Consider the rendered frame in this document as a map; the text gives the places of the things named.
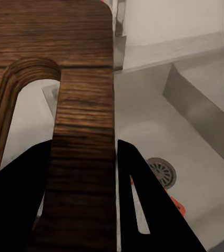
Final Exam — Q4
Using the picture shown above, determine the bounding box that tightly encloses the cutting board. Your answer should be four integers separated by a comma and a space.
0, 0, 117, 252

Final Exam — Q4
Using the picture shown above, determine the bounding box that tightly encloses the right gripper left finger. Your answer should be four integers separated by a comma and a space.
0, 140, 52, 252

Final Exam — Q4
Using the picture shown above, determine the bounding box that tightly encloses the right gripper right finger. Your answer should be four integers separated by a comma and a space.
117, 140, 207, 252

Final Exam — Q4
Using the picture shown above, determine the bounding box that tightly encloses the parer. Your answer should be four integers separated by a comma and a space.
115, 155, 186, 216

